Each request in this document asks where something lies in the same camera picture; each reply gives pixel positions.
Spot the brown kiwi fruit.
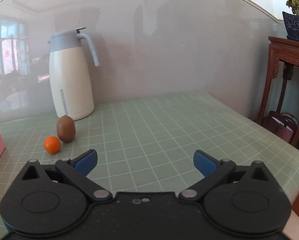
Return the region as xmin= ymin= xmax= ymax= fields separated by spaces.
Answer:
xmin=57 ymin=115 xmax=76 ymax=142

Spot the orange tangerine back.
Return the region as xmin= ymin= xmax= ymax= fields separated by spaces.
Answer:
xmin=44 ymin=136 xmax=61 ymax=154

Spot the dark red bag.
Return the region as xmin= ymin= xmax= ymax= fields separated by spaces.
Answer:
xmin=262 ymin=111 xmax=299 ymax=143

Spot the white thermos jug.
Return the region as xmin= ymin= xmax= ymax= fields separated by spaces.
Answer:
xmin=48 ymin=27 xmax=100 ymax=120

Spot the green grid tablecloth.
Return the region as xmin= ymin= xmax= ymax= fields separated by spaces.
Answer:
xmin=0 ymin=92 xmax=299 ymax=238

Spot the carved wooden plant stand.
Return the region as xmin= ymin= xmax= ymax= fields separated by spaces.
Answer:
xmin=256 ymin=36 xmax=299 ymax=148

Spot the blue patterned plant pot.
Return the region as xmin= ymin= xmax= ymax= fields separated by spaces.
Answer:
xmin=282 ymin=12 xmax=299 ymax=42

